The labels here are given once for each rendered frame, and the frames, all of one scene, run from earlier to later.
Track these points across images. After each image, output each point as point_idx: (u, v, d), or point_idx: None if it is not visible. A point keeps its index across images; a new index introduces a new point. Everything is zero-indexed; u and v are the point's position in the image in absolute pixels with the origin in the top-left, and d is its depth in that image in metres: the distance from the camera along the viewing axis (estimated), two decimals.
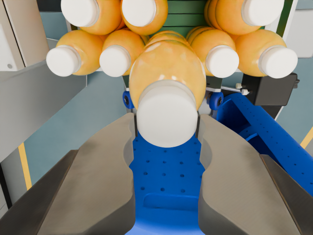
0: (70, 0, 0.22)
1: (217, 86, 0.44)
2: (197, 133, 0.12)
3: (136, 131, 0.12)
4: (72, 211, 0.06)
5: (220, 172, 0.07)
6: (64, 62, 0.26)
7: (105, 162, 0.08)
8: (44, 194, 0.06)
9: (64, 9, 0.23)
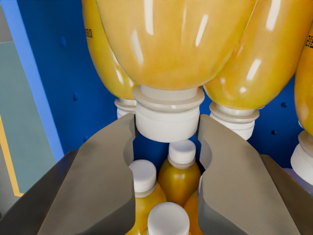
0: None
1: None
2: (197, 133, 0.12)
3: (136, 131, 0.12)
4: (72, 211, 0.06)
5: (220, 172, 0.07)
6: None
7: (105, 162, 0.08)
8: (44, 194, 0.06)
9: None
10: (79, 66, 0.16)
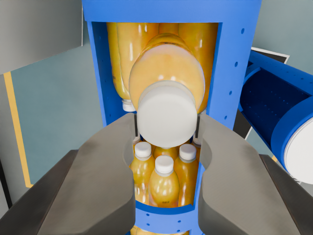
0: (157, 111, 0.11)
1: None
2: (197, 133, 0.12)
3: (136, 131, 0.12)
4: (72, 211, 0.06)
5: (220, 172, 0.07)
6: None
7: (105, 162, 0.08)
8: (44, 194, 0.06)
9: (143, 123, 0.12)
10: (109, 87, 0.43)
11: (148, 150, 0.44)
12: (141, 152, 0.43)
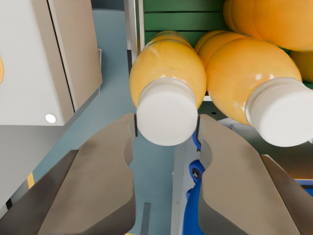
0: None
1: None
2: (197, 133, 0.12)
3: (136, 131, 0.12)
4: (72, 211, 0.06)
5: (220, 172, 0.07)
6: (176, 120, 0.12)
7: (105, 162, 0.08)
8: (44, 194, 0.06)
9: None
10: None
11: None
12: None
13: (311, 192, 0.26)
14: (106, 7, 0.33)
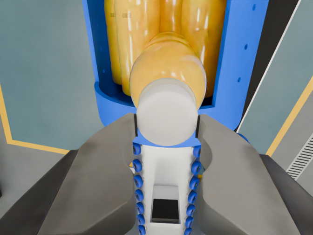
0: None
1: None
2: (197, 133, 0.12)
3: (136, 131, 0.12)
4: (72, 211, 0.06)
5: (220, 172, 0.07)
6: (176, 120, 0.11)
7: (105, 162, 0.08)
8: (44, 194, 0.06)
9: None
10: None
11: None
12: None
13: None
14: None
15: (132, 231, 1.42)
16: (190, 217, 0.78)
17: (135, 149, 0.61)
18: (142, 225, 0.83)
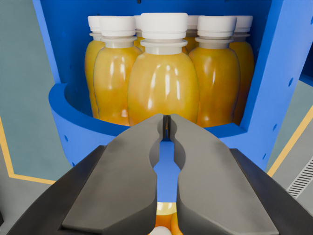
0: None
1: None
2: (169, 133, 0.12)
3: (164, 133, 0.12)
4: (95, 206, 0.06)
5: (194, 171, 0.07)
6: None
7: (131, 162, 0.08)
8: (71, 185, 0.07)
9: None
10: None
11: (128, 18, 0.19)
12: (111, 19, 0.19)
13: None
14: None
15: None
16: None
17: None
18: None
